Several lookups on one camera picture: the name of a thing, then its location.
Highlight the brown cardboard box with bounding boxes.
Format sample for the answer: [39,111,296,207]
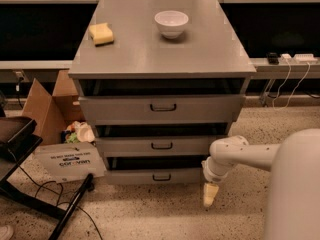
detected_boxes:
[22,70,106,183]

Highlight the white cable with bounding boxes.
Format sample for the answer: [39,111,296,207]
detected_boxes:
[271,61,313,111]

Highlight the black power adapter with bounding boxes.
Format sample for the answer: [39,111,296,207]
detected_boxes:
[266,53,279,65]

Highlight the grey middle drawer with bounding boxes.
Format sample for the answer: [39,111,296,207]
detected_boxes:
[96,136,220,157]

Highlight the black stand left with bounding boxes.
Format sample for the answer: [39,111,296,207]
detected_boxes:
[0,116,95,240]

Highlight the white crumpled items in box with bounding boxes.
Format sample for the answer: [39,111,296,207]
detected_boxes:
[61,121,95,143]

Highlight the yellow sponge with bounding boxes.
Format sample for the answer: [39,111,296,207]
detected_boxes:
[89,23,114,46]

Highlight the white ceramic bowl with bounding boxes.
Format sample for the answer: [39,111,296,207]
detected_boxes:
[154,10,189,39]

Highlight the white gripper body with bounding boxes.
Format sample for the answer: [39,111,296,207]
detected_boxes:
[201,157,230,184]

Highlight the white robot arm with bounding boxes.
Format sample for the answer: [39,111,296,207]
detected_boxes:
[202,129,320,240]

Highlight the grey top drawer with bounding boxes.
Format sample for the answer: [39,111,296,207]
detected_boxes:
[79,95,245,125]

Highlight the black floor cable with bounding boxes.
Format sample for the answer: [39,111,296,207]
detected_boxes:
[18,165,104,240]

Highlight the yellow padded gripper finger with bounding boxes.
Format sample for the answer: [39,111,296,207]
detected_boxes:
[203,183,219,207]

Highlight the grey drawer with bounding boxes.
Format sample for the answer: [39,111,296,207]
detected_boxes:
[96,136,220,157]
[105,155,207,185]
[79,95,245,125]

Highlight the grey drawer cabinet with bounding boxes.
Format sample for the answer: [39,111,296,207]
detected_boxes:
[68,0,257,185]

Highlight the grey bottom drawer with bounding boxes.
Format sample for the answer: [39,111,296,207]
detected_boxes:
[105,155,207,185]

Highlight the white power strip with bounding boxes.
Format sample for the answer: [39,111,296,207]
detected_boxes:
[280,54,318,64]

